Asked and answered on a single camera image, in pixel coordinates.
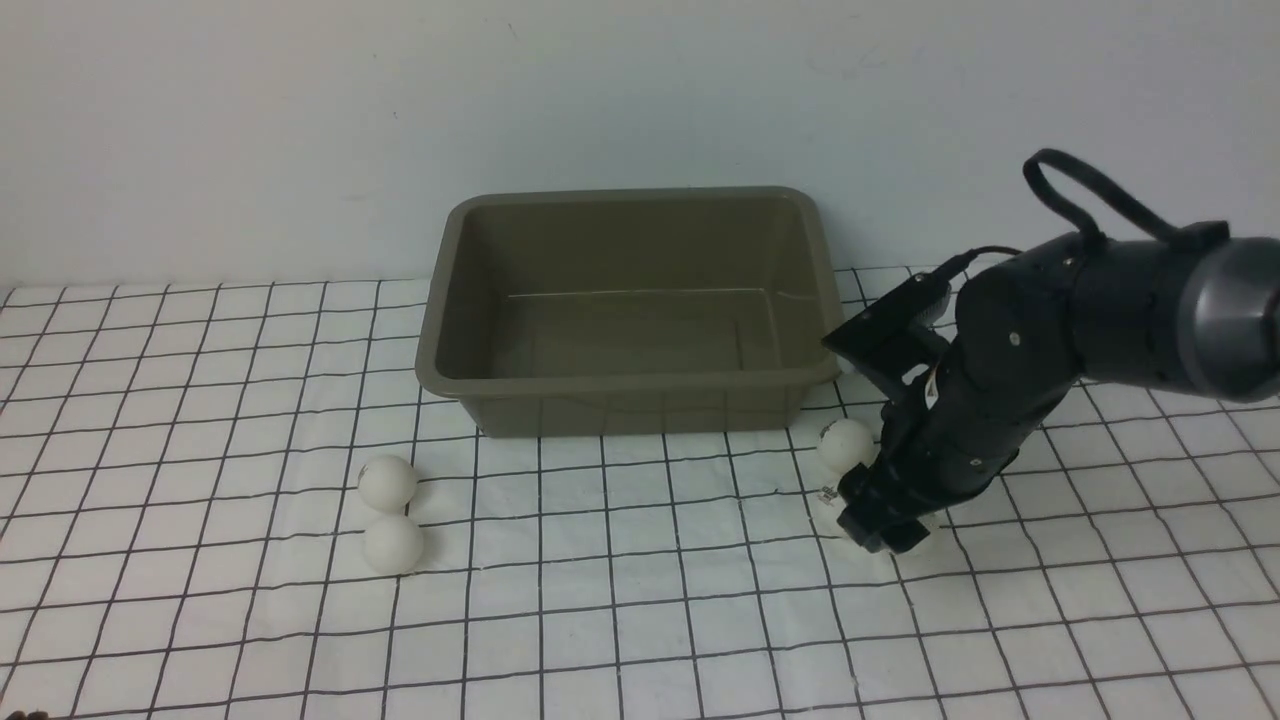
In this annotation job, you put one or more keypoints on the olive green plastic bin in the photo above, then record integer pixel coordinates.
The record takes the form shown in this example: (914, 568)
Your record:
(630, 312)

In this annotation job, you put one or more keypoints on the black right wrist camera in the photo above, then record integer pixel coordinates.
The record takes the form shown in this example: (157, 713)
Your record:
(894, 335)

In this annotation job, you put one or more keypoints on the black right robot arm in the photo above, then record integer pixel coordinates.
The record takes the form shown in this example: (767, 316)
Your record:
(1198, 319)

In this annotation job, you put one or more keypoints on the white black-grid tablecloth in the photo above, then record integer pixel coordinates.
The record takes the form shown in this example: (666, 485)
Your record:
(182, 539)

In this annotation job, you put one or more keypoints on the white ping-pong ball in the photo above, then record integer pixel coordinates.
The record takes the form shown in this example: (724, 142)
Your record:
(846, 444)
(826, 504)
(393, 545)
(387, 483)

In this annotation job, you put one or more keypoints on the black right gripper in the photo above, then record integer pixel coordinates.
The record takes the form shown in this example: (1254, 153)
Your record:
(937, 456)

